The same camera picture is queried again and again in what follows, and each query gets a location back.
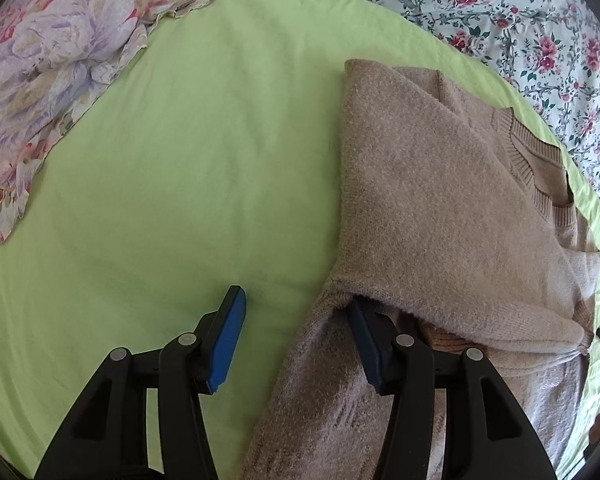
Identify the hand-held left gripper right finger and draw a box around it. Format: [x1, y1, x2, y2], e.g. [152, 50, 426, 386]
[346, 296, 561, 480]

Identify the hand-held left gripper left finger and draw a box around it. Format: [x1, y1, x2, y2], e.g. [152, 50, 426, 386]
[34, 285, 247, 480]

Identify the beige knit sweater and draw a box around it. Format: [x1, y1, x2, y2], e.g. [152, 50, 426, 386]
[240, 58, 600, 480]

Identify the light green bed sheet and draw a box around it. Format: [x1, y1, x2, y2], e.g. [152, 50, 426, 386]
[0, 0, 600, 480]

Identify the purple floral pillow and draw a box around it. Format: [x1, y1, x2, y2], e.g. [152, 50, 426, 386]
[0, 0, 263, 251]

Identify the white rose print blanket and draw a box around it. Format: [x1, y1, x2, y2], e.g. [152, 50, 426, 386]
[260, 0, 600, 221]

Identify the thin black cable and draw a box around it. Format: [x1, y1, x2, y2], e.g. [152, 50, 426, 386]
[565, 452, 590, 480]

